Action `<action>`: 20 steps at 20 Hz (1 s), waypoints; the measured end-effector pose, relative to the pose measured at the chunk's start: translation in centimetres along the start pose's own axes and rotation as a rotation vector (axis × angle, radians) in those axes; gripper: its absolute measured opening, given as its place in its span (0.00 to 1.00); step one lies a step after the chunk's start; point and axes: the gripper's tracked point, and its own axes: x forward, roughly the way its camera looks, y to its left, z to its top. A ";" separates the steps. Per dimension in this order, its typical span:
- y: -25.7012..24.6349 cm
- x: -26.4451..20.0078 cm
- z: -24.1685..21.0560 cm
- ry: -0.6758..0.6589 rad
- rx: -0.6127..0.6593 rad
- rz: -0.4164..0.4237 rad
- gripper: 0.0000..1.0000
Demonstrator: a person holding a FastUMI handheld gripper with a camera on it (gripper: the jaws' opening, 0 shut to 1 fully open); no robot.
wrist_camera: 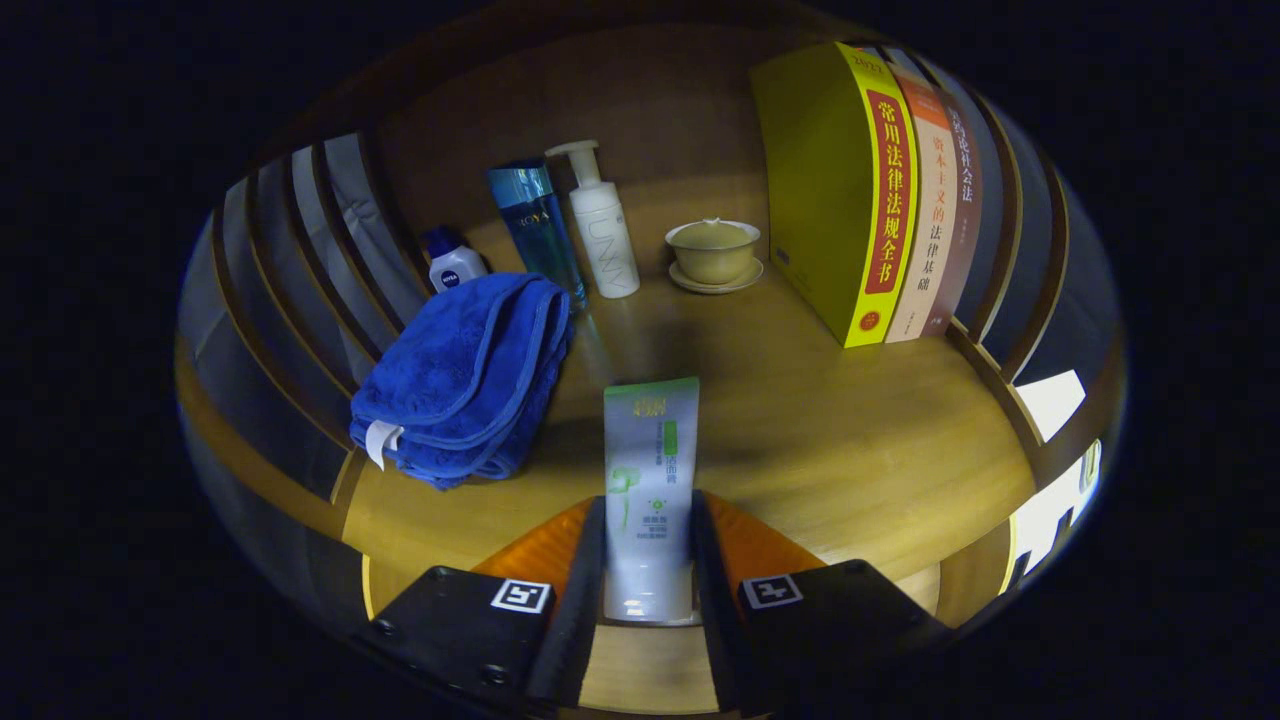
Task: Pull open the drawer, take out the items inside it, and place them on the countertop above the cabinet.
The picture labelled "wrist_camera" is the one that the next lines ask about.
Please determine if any brown book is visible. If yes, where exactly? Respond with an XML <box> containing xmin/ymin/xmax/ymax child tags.
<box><xmin>925</xmin><ymin>85</ymin><xmax>985</xmax><ymax>336</ymax></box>

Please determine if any beige lidded teacup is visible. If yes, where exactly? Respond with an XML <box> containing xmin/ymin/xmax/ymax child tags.
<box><xmin>665</xmin><ymin>217</ymin><xmax>761</xmax><ymax>285</ymax></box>

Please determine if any wooden cabinet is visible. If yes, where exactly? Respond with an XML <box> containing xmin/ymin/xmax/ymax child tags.
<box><xmin>175</xmin><ymin>0</ymin><xmax>1129</xmax><ymax>716</ymax></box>

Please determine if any tall blue bottle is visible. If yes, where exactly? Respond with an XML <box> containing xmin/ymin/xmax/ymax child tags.
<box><xmin>487</xmin><ymin>160</ymin><xmax>589</xmax><ymax>311</ymax></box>

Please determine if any beige saucer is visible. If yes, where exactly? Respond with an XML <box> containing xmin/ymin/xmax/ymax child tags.
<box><xmin>668</xmin><ymin>258</ymin><xmax>765</xmax><ymax>295</ymax></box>

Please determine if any white pump bottle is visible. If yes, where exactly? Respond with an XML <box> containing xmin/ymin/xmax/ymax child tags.
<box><xmin>545</xmin><ymin>140</ymin><xmax>641</xmax><ymax>299</ymax></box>

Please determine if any orange and white book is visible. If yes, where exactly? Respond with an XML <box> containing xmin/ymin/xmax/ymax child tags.
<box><xmin>880</xmin><ymin>62</ymin><xmax>959</xmax><ymax>344</ymax></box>

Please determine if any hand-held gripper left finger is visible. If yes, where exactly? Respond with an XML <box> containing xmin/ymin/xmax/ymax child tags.
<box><xmin>355</xmin><ymin>495</ymin><xmax>609</xmax><ymax>716</ymax></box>

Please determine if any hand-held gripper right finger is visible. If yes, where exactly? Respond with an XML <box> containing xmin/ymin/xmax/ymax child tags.
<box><xmin>690</xmin><ymin>490</ymin><xmax>951</xmax><ymax>716</ymax></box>

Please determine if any folded blue towel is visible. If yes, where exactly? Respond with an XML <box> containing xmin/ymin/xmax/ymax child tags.
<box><xmin>349</xmin><ymin>272</ymin><xmax>574</xmax><ymax>491</ymax></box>

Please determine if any small white bottle blue cap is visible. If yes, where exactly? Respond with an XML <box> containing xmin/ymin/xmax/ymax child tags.
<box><xmin>420</xmin><ymin>226</ymin><xmax>489</xmax><ymax>294</ymax></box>

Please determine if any wooden countertop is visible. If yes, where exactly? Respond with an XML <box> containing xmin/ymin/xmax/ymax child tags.
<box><xmin>340</xmin><ymin>175</ymin><xmax>1036</xmax><ymax>716</ymax></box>

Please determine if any thick yellow book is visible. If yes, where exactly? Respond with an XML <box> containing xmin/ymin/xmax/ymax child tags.
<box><xmin>750</xmin><ymin>42</ymin><xmax>919</xmax><ymax>349</ymax></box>

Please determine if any white green tube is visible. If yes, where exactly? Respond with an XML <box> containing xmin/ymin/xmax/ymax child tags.
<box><xmin>602</xmin><ymin>377</ymin><xmax>701</xmax><ymax>623</ymax></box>

